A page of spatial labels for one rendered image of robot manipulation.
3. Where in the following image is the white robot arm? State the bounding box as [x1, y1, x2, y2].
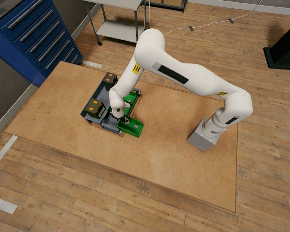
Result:
[109, 28, 253, 137]

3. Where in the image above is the grey shelf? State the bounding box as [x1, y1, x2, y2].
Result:
[80, 81, 141, 135]

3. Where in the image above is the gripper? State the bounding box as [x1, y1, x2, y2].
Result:
[109, 111, 129, 123]

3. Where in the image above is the green bin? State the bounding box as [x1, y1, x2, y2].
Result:
[108, 105, 131, 116]
[117, 115, 143, 138]
[124, 91, 136, 106]

